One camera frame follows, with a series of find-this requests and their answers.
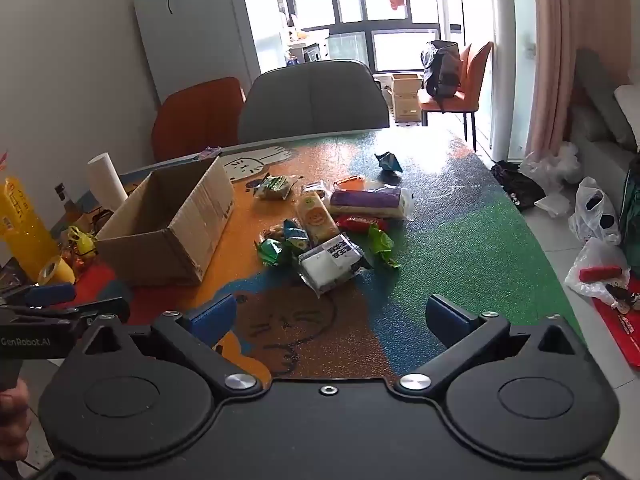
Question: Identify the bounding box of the blue and green snack packet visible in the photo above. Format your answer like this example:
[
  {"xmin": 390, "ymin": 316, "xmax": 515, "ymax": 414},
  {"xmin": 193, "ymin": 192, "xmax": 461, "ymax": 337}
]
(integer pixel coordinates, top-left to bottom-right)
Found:
[{"xmin": 282, "ymin": 219, "xmax": 312, "ymax": 255}]

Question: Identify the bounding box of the grey chair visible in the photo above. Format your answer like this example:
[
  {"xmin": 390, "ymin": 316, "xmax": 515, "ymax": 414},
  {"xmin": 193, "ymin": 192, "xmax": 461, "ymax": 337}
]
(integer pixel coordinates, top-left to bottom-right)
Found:
[{"xmin": 237, "ymin": 59, "xmax": 391, "ymax": 145}]

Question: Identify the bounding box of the beige cracker packet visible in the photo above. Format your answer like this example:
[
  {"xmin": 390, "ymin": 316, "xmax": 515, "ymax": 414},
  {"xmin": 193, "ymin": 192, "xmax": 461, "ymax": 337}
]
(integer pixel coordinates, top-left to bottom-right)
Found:
[{"xmin": 294, "ymin": 192, "xmax": 342, "ymax": 245}]

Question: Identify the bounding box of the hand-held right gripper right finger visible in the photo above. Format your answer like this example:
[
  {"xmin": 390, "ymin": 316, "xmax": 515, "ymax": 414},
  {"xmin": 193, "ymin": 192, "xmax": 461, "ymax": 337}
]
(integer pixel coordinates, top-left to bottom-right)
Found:
[{"xmin": 394, "ymin": 294, "xmax": 585, "ymax": 397}]

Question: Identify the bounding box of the orange chair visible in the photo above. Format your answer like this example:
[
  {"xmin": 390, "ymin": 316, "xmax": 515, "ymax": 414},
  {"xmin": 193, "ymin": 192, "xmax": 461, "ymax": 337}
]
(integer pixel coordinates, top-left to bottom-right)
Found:
[
  {"xmin": 151, "ymin": 76, "xmax": 247, "ymax": 163},
  {"xmin": 417, "ymin": 41, "xmax": 496, "ymax": 142}
]

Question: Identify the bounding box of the person's left hand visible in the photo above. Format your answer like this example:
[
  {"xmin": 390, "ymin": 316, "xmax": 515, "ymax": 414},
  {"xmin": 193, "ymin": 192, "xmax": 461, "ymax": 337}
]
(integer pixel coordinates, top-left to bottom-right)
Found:
[{"xmin": 0, "ymin": 379, "xmax": 30, "ymax": 463}]

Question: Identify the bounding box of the white shelf unit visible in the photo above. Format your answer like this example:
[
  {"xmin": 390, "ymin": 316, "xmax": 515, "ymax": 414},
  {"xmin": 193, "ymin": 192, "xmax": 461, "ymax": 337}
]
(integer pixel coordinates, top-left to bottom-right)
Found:
[{"xmin": 286, "ymin": 29, "xmax": 332, "ymax": 67}]

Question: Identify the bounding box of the white pillow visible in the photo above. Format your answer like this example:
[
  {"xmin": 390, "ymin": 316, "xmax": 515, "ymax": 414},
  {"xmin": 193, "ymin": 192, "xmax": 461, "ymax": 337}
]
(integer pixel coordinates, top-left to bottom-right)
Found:
[{"xmin": 614, "ymin": 84, "xmax": 640, "ymax": 153}]

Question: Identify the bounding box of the pink curtain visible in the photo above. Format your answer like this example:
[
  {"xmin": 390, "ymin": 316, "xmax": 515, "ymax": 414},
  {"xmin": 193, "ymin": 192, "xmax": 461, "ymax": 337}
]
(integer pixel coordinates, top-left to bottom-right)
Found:
[{"xmin": 525, "ymin": 0, "xmax": 640, "ymax": 161}]

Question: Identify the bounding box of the green bag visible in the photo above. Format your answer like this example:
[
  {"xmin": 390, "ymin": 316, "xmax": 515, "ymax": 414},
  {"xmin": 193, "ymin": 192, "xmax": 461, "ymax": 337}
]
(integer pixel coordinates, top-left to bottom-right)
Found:
[{"xmin": 617, "ymin": 166, "xmax": 640, "ymax": 261}]

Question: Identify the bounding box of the grey sofa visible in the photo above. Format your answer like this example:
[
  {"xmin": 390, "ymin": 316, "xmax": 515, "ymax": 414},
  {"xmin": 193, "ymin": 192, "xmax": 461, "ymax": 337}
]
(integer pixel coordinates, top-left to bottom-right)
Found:
[{"xmin": 570, "ymin": 47, "xmax": 640, "ymax": 196}]

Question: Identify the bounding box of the yellow green small item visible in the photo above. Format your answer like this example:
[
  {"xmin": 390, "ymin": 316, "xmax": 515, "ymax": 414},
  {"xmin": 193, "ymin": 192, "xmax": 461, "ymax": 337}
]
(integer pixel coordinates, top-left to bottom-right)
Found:
[{"xmin": 67, "ymin": 225, "xmax": 99, "ymax": 261}]

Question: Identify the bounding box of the grey black backpack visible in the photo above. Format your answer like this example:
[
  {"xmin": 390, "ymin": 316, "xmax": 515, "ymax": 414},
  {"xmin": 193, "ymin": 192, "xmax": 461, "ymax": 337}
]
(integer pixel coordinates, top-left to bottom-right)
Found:
[{"xmin": 420, "ymin": 40, "xmax": 463, "ymax": 101}]

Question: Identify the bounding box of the yellow oil bottle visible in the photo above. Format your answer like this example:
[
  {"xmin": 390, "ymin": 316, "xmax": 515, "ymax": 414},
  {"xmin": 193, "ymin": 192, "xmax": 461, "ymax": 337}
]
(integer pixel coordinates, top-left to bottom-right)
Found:
[{"xmin": 0, "ymin": 157, "xmax": 61, "ymax": 282}]

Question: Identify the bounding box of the teal snack packet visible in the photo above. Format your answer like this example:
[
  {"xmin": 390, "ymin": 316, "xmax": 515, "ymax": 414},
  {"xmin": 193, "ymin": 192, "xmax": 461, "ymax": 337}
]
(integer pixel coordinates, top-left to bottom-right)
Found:
[{"xmin": 375, "ymin": 152, "xmax": 404, "ymax": 175}]

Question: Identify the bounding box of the green candy wrapper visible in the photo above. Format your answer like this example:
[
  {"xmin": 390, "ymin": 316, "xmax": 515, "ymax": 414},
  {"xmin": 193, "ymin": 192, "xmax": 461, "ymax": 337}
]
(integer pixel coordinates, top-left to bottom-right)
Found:
[
  {"xmin": 255, "ymin": 237, "xmax": 292, "ymax": 267},
  {"xmin": 367, "ymin": 224, "xmax": 402, "ymax": 269}
]

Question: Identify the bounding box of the black wire holder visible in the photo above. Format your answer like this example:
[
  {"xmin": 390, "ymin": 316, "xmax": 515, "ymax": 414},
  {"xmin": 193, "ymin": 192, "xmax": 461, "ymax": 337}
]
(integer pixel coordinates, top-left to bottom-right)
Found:
[{"xmin": 90, "ymin": 207, "xmax": 115, "ymax": 233}]

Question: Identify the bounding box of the red flat bag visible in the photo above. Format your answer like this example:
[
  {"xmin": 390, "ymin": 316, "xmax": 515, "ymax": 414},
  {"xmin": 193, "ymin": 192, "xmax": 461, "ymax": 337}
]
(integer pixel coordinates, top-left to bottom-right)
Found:
[{"xmin": 594, "ymin": 275, "xmax": 640, "ymax": 382}]

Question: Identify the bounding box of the white refrigerator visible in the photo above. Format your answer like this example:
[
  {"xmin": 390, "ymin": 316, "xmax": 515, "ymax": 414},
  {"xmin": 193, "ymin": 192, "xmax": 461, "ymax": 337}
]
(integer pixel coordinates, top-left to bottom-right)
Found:
[{"xmin": 134, "ymin": 0, "xmax": 262, "ymax": 106}]

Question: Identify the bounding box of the dark glass bottle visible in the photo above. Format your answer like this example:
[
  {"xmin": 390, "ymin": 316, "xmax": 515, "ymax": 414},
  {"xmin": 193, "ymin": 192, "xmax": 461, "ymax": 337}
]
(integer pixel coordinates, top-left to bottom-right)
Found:
[{"xmin": 55, "ymin": 183, "xmax": 82, "ymax": 222}]

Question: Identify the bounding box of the yellow tape roll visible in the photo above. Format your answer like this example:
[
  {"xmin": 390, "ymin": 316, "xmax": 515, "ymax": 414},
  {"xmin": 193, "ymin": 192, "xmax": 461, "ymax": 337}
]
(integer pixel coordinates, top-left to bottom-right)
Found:
[{"xmin": 37, "ymin": 255, "xmax": 77, "ymax": 287}]

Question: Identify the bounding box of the white and black snack packet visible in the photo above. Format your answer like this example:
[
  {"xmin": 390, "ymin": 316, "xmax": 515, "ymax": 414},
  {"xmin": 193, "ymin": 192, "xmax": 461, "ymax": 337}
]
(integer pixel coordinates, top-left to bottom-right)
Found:
[{"xmin": 298, "ymin": 233, "xmax": 372, "ymax": 296}]

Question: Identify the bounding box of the printed cardboard carton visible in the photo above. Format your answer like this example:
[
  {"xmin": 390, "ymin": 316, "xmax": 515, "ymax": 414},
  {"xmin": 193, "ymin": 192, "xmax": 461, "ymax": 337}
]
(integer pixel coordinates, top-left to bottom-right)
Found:
[{"xmin": 387, "ymin": 73, "xmax": 426, "ymax": 123}]

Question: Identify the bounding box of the white plastic bag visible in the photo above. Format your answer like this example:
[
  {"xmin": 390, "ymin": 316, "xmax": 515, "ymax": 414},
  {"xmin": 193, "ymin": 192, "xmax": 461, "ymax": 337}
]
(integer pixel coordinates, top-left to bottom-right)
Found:
[{"xmin": 569, "ymin": 176, "xmax": 624, "ymax": 246}]

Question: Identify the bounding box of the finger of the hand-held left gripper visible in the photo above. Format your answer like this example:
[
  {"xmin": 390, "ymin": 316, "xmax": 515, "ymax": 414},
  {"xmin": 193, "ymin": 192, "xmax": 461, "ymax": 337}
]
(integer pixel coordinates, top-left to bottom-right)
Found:
[
  {"xmin": 0, "ymin": 282, "xmax": 77, "ymax": 311},
  {"xmin": 55, "ymin": 296, "xmax": 132, "ymax": 330}
]

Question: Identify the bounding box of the clear bag with red item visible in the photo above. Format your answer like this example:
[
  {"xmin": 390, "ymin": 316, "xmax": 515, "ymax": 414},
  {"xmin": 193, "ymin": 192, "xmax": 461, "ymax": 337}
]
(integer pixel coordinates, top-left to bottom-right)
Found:
[{"xmin": 565, "ymin": 237, "xmax": 632, "ymax": 309}]

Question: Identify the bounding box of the red snack packet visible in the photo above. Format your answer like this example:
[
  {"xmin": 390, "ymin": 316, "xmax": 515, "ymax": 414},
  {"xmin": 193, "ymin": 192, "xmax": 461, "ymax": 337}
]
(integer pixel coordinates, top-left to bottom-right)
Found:
[{"xmin": 334, "ymin": 213, "xmax": 392, "ymax": 234}]

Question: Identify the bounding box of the white paper sheet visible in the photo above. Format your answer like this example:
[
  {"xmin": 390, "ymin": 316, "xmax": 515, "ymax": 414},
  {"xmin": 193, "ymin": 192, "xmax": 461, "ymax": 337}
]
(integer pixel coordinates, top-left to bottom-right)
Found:
[{"xmin": 534, "ymin": 192, "xmax": 572, "ymax": 219}]

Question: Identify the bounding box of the white paper towel roll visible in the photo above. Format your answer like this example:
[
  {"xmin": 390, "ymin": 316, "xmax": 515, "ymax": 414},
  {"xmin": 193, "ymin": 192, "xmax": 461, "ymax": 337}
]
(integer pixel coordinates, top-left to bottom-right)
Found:
[{"xmin": 87, "ymin": 152, "xmax": 129, "ymax": 211}]

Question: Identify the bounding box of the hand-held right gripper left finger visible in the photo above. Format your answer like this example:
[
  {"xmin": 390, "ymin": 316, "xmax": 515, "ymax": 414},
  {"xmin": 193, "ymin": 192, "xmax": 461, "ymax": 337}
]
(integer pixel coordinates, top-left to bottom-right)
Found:
[{"xmin": 75, "ymin": 293, "xmax": 264, "ymax": 397}]

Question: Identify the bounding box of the cardboard box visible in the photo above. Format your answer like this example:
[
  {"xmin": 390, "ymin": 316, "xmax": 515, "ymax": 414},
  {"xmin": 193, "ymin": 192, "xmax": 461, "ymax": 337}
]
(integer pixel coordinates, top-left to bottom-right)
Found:
[{"xmin": 95, "ymin": 156, "xmax": 236, "ymax": 288}]

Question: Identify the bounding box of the purple and white snack packet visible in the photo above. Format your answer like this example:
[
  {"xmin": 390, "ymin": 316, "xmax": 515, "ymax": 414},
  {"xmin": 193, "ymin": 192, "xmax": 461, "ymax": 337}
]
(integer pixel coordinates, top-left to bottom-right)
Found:
[{"xmin": 330, "ymin": 185, "xmax": 416, "ymax": 221}]

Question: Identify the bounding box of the black bag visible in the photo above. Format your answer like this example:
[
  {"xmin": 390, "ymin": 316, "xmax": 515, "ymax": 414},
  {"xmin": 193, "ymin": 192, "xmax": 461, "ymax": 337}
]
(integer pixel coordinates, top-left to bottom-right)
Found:
[{"xmin": 490, "ymin": 160, "xmax": 547, "ymax": 212}]

